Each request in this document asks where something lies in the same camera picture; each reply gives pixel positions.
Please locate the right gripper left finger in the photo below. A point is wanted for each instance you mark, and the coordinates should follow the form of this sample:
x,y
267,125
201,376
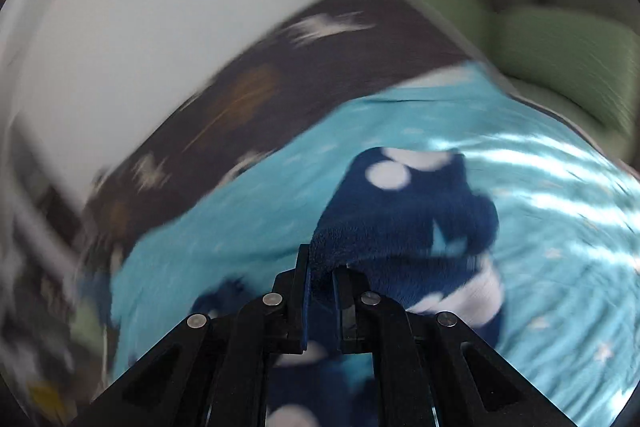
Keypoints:
x,y
212,372

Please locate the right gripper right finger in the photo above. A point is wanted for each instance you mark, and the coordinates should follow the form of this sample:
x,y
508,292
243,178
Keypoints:
x,y
433,370

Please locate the navy star fleece robe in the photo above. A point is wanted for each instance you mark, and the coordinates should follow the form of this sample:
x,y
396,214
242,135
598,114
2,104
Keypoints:
x,y
403,242

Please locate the green cushion left side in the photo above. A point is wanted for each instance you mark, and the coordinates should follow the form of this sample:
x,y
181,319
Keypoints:
x,y
86,327

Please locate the yellow object on floor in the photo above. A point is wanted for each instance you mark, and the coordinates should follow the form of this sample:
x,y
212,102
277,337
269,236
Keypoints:
x,y
48,402

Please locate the turquoise star quilt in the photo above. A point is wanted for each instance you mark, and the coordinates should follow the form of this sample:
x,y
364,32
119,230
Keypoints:
x,y
567,248

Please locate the green pillow near headboard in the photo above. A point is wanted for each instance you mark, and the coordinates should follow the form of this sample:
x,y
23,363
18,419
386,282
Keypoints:
x,y
474,19

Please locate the green pillow front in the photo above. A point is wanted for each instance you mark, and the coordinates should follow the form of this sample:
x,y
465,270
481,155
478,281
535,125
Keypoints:
x,y
591,61

